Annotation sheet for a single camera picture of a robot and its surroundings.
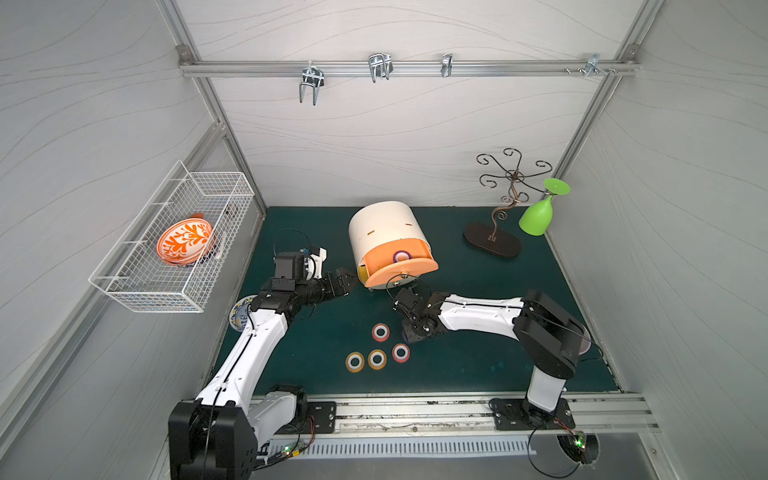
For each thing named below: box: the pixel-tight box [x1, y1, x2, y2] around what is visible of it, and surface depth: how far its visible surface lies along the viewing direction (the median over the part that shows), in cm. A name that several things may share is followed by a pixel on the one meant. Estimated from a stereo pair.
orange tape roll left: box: [345, 351, 365, 373], surface depth 84 cm
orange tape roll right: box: [368, 349, 387, 371], surface depth 84 cm
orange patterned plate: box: [157, 213, 213, 265], surface depth 67 cm
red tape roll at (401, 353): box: [392, 343, 411, 363], surface depth 86 cm
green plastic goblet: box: [519, 178, 571, 237], surface depth 90 cm
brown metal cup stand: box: [463, 148, 553, 259], surface depth 94 cm
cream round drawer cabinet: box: [349, 201, 439, 289], surface depth 87 cm
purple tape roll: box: [393, 250, 412, 263], surface depth 86 cm
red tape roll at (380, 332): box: [371, 322, 391, 343], surface depth 90 cm
